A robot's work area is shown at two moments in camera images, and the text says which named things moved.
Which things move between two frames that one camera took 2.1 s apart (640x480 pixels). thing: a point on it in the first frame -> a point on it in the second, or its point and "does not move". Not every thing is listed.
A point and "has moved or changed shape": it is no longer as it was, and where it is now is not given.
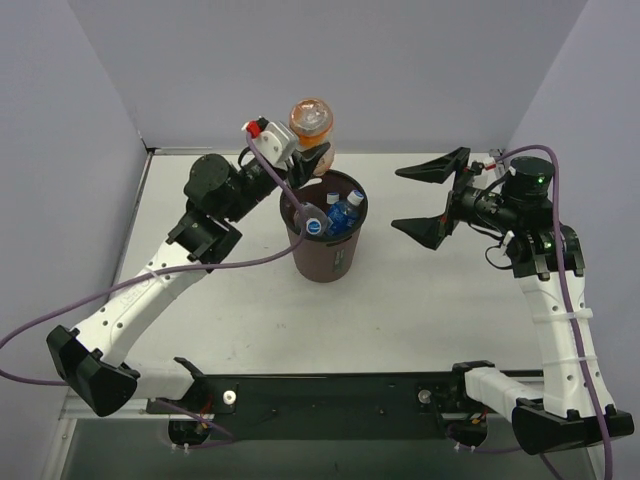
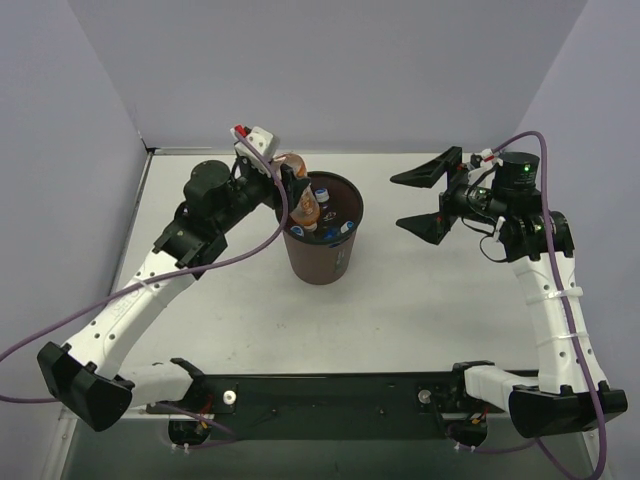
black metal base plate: (266, 406) does not move
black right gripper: (454, 196) does not move
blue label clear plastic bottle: (343, 215) has moved or changed shape
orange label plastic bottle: (311, 120) -> (307, 212)
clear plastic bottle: (332, 197) -> (322, 195)
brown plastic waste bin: (333, 207) does not move
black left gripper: (296, 167) -> (288, 179)
